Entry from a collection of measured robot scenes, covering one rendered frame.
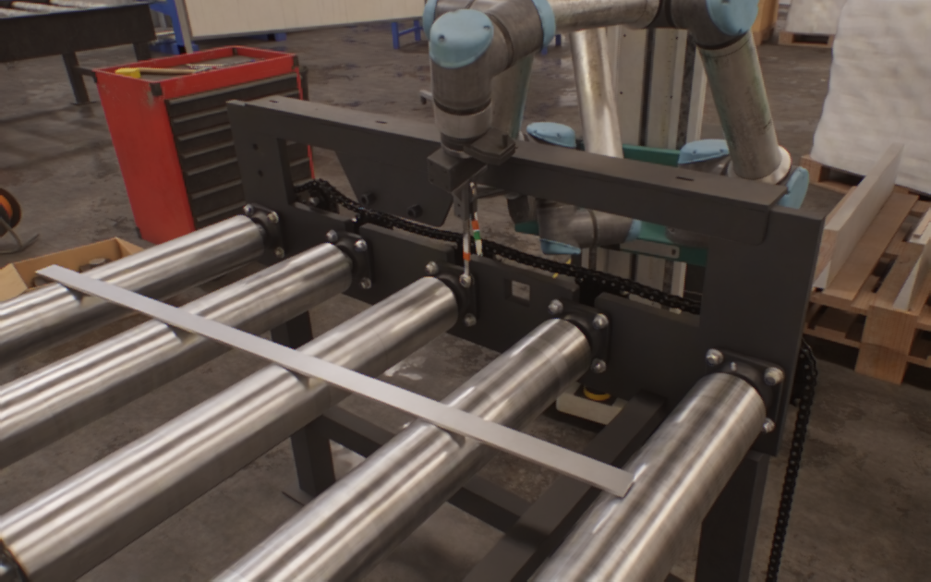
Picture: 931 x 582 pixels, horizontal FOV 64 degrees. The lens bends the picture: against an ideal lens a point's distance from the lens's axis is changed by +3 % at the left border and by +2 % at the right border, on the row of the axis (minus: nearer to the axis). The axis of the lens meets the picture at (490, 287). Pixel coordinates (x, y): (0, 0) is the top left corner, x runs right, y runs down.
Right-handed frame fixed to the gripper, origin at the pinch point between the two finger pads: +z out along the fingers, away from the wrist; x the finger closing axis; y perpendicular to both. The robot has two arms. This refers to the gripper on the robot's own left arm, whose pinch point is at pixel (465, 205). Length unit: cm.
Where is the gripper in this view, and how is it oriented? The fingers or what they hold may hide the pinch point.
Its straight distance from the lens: 130.9
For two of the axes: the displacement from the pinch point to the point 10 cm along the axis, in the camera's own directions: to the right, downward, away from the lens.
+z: 0.0, 6.7, 7.4
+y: -7.9, -4.6, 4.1
